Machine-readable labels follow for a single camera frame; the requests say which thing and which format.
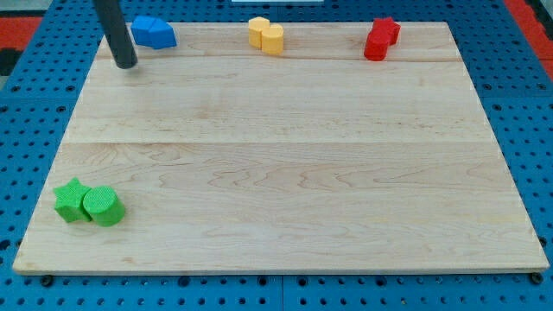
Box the blue triangle block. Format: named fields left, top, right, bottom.
left=148, top=18, right=177, bottom=49

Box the blue cube block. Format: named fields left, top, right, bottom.
left=130, top=16, right=156, bottom=46

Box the wooden board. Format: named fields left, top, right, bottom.
left=13, top=22, right=550, bottom=276

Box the yellow heart block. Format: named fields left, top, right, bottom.
left=261, top=23, right=284, bottom=55

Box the yellow hexagon block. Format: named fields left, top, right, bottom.
left=248, top=16, right=270, bottom=49

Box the red hexagon block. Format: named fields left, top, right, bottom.
left=364, top=30, right=390, bottom=61

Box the green cylinder block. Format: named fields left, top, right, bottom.
left=83, top=186, right=125, bottom=226

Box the green star block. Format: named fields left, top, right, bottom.
left=54, top=177, right=92, bottom=223

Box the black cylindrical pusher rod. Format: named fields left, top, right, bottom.
left=92, top=0, right=137, bottom=69

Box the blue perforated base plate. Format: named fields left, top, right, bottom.
left=1, top=0, right=552, bottom=310

